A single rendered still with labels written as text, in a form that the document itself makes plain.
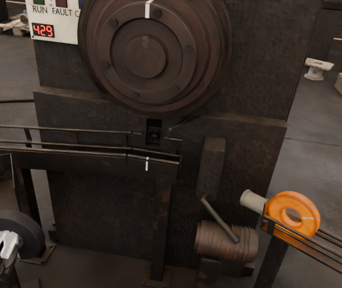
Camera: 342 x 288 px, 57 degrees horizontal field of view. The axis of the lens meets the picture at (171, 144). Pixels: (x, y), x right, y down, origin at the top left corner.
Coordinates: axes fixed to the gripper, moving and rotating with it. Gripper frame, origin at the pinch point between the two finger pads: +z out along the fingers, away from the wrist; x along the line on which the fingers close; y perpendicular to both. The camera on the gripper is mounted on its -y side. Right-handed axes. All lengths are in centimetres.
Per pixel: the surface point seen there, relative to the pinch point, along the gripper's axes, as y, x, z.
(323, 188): -111, -132, 113
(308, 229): -10, -80, 20
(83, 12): 34, -6, 54
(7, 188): -17.9, 21.1, 21.8
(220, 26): 33, -46, 54
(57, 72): 5, 13, 61
